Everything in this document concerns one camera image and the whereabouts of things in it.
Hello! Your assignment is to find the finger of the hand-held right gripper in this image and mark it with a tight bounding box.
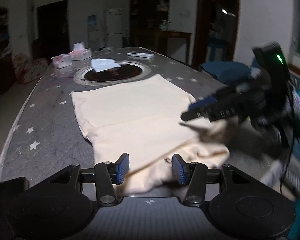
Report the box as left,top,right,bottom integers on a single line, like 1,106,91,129
187,84,240,117
180,102,242,123

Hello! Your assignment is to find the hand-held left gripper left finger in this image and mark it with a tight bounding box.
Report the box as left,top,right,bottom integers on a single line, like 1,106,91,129
49,152,130,207

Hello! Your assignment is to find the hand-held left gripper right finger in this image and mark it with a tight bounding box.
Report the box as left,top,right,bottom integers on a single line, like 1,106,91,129
172,154,255,207

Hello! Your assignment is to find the cream garment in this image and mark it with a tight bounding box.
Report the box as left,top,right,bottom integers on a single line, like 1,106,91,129
71,74,282,195

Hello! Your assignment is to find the dark wooden side desk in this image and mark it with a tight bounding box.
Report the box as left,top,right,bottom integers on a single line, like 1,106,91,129
154,29,192,64

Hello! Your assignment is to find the round black built-in cooktop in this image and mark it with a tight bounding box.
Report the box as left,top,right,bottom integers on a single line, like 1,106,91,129
74,62,152,84

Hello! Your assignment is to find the white power strip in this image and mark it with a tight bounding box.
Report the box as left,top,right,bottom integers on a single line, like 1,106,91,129
127,52,155,58

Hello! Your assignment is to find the white tissue on hotplate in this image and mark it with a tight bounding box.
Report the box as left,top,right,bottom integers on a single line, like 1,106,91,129
91,58,122,72

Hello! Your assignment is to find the tall dark wooden cabinet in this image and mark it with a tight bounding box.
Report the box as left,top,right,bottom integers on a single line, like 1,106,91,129
129,0,170,48

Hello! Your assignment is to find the white refrigerator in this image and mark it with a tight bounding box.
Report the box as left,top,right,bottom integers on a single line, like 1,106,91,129
105,9,123,48

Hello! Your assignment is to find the large white tissue box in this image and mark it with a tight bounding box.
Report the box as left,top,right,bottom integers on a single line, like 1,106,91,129
69,43,92,61

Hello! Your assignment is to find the small white tissue box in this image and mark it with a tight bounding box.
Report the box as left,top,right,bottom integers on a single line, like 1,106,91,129
51,54,72,68

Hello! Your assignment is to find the white water dispenser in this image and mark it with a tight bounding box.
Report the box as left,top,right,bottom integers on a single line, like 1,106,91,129
89,29,102,52

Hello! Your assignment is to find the dotted pink cushion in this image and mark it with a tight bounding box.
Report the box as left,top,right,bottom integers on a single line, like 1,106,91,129
12,54,49,84

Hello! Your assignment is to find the blue water bottle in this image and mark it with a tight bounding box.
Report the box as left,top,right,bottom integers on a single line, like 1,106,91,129
88,15,98,30

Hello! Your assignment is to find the dark wooden door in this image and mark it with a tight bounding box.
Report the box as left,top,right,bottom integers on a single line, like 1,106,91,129
37,0,70,55

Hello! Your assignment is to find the black cable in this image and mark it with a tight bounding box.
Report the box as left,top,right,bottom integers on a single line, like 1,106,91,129
279,120,297,195

